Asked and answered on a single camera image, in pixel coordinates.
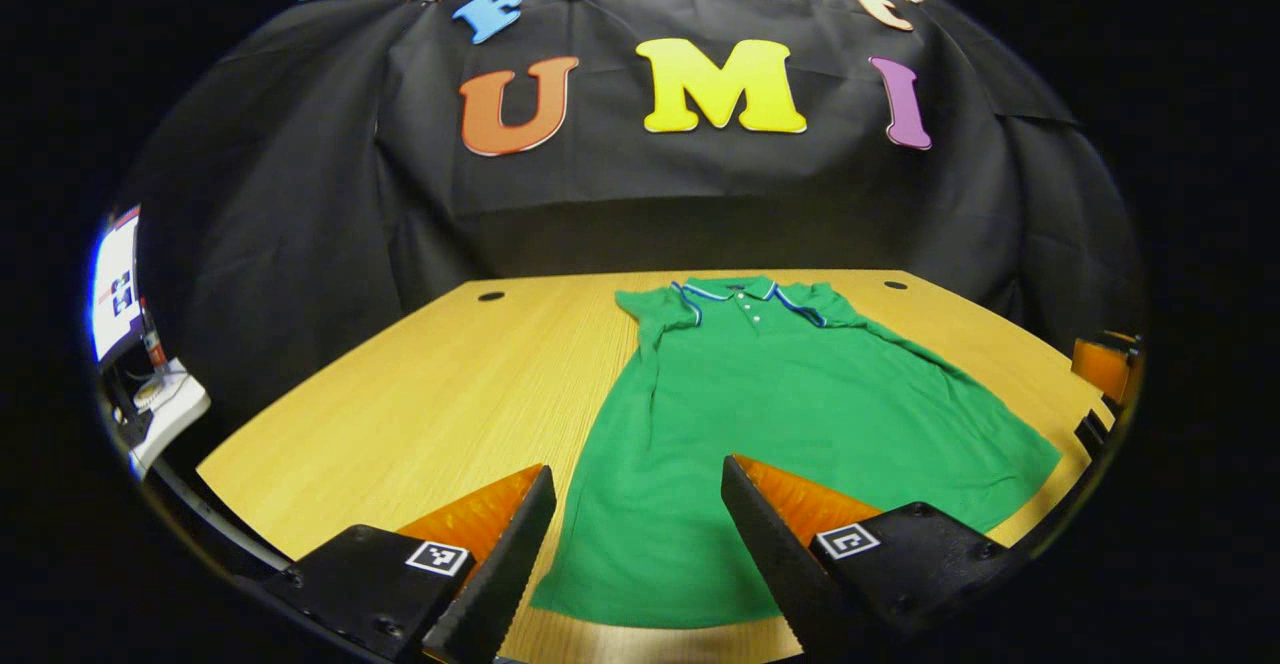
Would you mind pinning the green T-shirt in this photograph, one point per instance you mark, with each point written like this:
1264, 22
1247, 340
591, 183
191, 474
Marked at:
780, 414

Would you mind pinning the red bottle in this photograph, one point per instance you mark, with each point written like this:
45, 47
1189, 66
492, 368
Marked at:
154, 346

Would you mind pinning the computer monitor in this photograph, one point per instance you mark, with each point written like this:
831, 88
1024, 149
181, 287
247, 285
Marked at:
115, 289

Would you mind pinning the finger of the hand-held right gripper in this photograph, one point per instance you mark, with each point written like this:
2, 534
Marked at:
1100, 369

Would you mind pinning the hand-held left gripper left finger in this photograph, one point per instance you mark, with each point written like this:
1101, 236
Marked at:
505, 584

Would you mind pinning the yellow tape roll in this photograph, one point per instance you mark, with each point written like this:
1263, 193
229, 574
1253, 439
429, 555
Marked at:
150, 392

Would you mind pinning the white side table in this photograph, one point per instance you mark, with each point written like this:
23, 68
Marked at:
180, 419

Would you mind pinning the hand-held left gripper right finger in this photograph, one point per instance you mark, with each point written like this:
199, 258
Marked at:
775, 564

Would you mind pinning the black backdrop cloth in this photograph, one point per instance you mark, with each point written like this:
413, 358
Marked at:
300, 244

